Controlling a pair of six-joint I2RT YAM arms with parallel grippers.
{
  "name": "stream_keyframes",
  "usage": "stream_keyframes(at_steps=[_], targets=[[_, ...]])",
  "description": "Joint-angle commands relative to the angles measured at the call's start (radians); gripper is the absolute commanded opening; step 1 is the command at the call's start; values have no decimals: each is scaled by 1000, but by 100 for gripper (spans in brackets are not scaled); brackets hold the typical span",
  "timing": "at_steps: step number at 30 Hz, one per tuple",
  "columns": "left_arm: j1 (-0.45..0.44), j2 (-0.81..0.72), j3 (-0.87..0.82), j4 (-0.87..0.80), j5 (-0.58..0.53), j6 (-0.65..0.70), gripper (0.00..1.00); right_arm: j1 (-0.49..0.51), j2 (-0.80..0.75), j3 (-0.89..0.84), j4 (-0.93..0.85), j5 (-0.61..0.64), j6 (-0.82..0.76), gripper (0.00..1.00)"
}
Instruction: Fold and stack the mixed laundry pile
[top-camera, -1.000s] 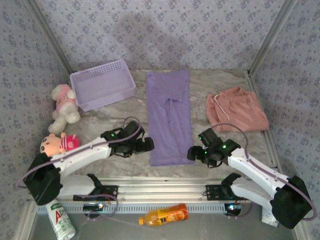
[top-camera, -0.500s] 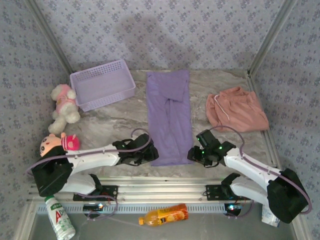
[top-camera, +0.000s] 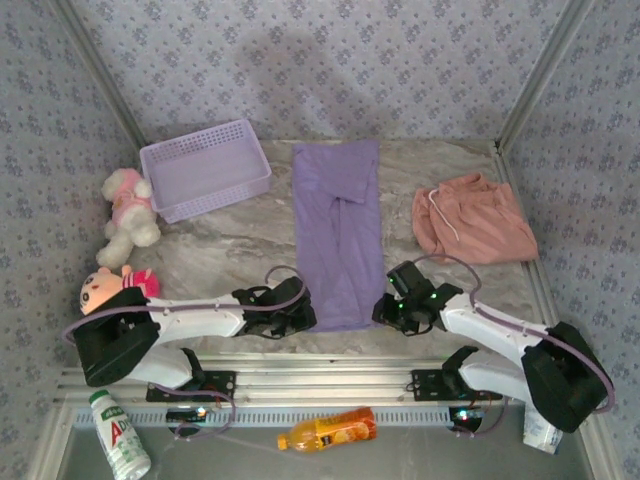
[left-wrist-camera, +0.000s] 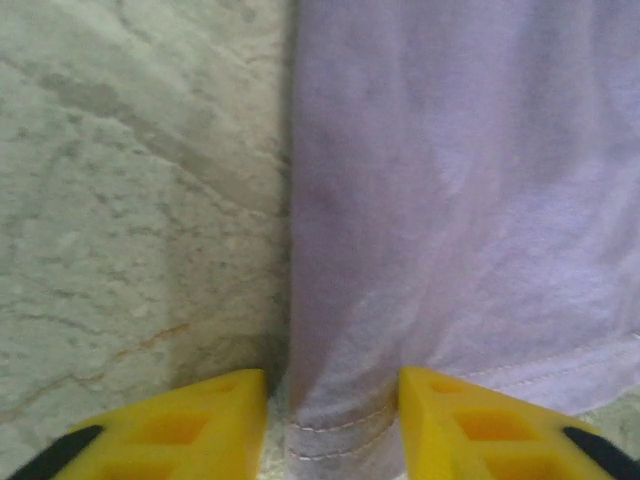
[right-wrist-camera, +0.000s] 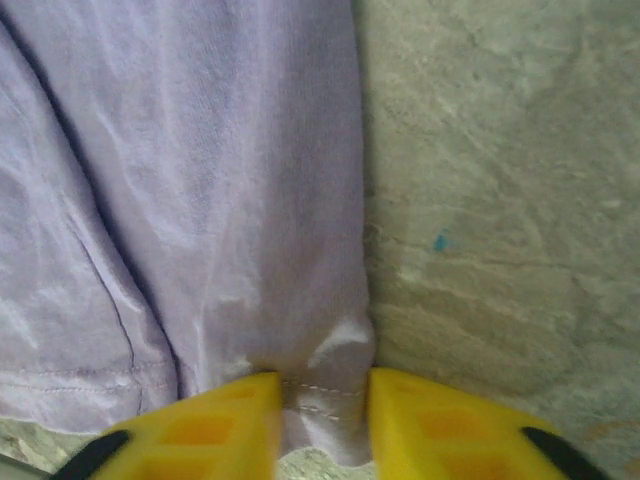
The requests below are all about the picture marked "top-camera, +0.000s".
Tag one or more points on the white green milk drink bottle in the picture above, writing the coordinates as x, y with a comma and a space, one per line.
120, 440

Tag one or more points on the right controller circuit board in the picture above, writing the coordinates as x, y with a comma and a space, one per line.
465, 416

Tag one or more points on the pink plush doll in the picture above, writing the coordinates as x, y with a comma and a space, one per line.
97, 295

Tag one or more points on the white plush dog pink shirt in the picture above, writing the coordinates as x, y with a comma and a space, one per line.
131, 225

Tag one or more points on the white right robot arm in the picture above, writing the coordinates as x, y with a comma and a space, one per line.
490, 325

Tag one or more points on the left controller circuit board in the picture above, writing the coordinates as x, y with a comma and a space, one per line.
187, 414

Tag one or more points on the orange juice bottle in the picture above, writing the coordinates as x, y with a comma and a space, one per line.
325, 432

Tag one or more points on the purple plastic basket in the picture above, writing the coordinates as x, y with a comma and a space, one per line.
210, 165

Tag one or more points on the controller circuit board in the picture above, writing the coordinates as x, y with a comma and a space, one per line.
465, 416
187, 414

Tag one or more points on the aluminium frame post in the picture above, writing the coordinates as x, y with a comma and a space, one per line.
545, 75

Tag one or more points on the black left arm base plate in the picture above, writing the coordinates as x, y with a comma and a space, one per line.
220, 382

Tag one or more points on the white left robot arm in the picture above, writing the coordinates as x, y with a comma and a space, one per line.
200, 317

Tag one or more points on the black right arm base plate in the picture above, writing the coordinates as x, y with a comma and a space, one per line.
427, 387

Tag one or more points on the aluminium mounting rail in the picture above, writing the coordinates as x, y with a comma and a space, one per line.
325, 380

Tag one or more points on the purple cloth garment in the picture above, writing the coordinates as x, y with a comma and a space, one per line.
335, 225

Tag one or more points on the white yogurt cup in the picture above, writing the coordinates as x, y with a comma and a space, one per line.
537, 432

